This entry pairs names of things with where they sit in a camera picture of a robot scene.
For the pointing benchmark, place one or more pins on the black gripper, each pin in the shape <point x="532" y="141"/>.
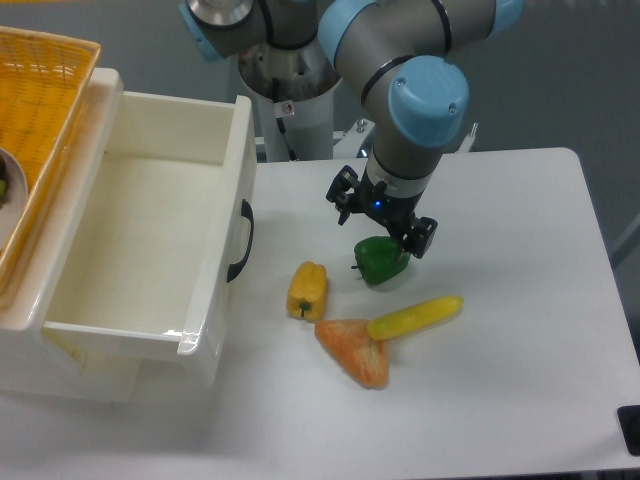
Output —
<point x="396" y="214"/>

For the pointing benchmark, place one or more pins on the green bell pepper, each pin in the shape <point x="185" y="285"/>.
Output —
<point x="379" y="259"/>

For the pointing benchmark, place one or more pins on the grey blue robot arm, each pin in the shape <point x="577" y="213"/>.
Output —
<point x="392" y="54"/>

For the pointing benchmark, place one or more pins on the yellow bell pepper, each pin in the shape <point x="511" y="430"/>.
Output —
<point x="307" y="293"/>

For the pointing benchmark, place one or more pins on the orange triangular bread slice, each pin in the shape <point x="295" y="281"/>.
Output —
<point x="349" y="343"/>

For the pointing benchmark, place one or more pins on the white open drawer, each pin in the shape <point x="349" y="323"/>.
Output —
<point x="145" y="278"/>

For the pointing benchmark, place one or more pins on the black corner table fixture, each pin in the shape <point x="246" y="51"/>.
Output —
<point x="629" y="420"/>

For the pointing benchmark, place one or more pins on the yellow woven plastic basket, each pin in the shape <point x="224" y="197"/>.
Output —
<point x="43" y="80"/>

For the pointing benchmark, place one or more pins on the white plate with food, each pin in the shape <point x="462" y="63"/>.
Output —
<point x="14" y="195"/>

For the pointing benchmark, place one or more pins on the white drawer cabinet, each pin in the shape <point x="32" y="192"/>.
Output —
<point x="34" y="359"/>

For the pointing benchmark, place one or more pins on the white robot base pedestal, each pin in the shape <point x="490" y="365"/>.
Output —
<point x="294" y="93"/>

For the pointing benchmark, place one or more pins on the black drawer handle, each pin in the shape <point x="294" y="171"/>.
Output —
<point x="245" y="239"/>

